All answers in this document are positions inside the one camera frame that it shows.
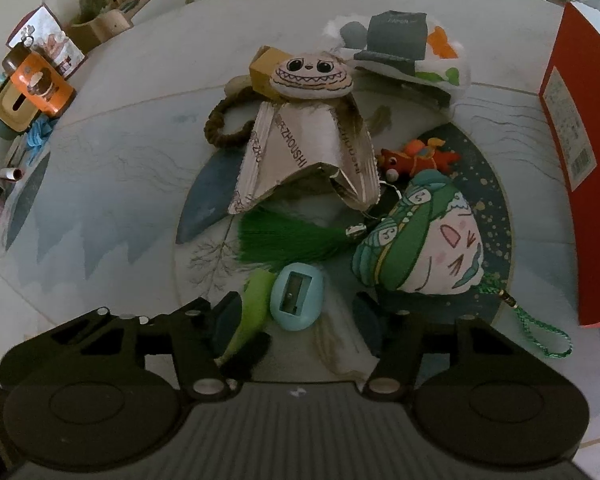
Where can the light green pen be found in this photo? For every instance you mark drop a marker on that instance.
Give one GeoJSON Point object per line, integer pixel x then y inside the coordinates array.
{"type": "Point", "coordinates": [252, 310]}

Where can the yellow cardboard box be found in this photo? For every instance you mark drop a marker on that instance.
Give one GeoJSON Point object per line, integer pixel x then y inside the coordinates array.
{"type": "Point", "coordinates": [261, 67]}

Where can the illustrated card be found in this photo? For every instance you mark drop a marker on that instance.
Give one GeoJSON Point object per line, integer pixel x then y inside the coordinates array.
{"type": "Point", "coordinates": [45, 30]}

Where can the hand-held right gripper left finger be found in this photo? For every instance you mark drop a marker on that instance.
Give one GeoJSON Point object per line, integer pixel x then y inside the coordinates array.
{"type": "Point", "coordinates": [227, 320]}

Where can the white printed pouch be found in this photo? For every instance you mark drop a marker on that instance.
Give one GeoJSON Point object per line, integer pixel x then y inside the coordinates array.
{"type": "Point", "coordinates": [440, 67]}

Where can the blue pencil sharpener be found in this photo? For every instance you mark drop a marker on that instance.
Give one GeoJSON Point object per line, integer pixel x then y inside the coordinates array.
{"type": "Point", "coordinates": [310, 285]}

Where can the wooden stand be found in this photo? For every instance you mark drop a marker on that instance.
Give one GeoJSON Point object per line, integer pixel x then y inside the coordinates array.
{"type": "Point", "coordinates": [102, 25]}

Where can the orange fish plush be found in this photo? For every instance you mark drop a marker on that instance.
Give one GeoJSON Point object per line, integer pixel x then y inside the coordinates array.
{"type": "Point", "coordinates": [415, 157]}

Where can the green white plush charm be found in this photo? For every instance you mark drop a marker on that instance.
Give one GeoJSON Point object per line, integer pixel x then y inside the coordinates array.
{"type": "Point", "coordinates": [420, 240]}

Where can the green tassel charm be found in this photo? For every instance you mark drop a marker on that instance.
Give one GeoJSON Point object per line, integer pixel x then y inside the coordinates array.
{"type": "Point", "coordinates": [280, 237]}

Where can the beige monster face plush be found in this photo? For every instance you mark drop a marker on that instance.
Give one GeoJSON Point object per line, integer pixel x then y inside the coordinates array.
{"type": "Point", "coordinates": [310, 77]}

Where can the grey packet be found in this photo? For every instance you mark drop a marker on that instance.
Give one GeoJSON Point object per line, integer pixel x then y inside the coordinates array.
{"type": "Point", "coordinates": [395, 35]}

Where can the silver foil packet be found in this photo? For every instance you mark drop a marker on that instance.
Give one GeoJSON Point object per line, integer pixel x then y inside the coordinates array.
{"type": "Point", "coordinates": [290, 150]}

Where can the red cardboard box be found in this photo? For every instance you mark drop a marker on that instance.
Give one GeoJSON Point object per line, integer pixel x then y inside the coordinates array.
{"type": "Point", "coordinates": [590, 170]}

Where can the beige oval pebble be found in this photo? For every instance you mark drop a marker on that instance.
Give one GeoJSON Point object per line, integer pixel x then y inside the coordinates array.
{"type": "Point", "coordinates": [237, 83]}

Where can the orange tissue box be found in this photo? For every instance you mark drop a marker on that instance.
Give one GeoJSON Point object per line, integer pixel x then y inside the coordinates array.
{"type": "Point", "coordinates": [35, 80]}

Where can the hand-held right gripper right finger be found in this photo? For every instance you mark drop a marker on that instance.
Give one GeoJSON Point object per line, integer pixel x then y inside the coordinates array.
{"type": "Point", "coordinates": [367, 322]}

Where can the blue cloth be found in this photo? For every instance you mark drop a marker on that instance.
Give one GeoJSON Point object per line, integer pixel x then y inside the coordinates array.
{"type": "Point", "coordinates": [40, 132]}

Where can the white tube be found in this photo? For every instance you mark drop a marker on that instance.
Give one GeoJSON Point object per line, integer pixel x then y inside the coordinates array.
{"type": "Point", "coordinates": [10, 174]}

